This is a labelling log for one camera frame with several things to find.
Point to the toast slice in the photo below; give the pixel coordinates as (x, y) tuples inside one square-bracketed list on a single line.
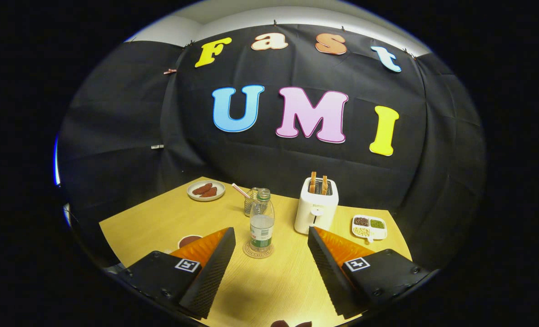
[(324, 185), (313, 181)]

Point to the divided white dish with beans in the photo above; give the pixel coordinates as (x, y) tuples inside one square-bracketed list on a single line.
[(370, 229)]

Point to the faceted drinking glass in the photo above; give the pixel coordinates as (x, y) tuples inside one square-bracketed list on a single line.
[(249, 204)]

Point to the white toaster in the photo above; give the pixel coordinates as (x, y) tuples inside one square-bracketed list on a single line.
[(314, 213)]

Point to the pink clip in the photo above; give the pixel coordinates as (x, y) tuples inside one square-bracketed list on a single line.
[(170, 71)]

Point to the black backdrop cloth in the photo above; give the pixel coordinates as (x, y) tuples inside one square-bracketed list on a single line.
[(269, 159)]

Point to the red sausage piece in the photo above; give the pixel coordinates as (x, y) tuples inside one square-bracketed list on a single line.
[(202, 188), (210, 192)]

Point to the wooden table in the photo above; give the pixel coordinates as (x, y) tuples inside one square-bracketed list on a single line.
[(274, 286)]

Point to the clear plastic juice bottle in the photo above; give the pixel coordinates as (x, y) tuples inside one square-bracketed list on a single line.
[(262, 227)]

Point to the small round white plate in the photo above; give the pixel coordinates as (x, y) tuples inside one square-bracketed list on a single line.
[(194, 196)]

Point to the round cork coaster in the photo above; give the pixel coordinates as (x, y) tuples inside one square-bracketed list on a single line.
[(247, 250)]

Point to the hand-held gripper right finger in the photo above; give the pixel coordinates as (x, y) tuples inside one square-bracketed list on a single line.
[(328, 277)]

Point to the striped straw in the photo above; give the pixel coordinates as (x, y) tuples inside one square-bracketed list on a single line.
[(240, 190)]

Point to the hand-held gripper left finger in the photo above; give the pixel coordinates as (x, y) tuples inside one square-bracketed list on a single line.
[(215, 277)]

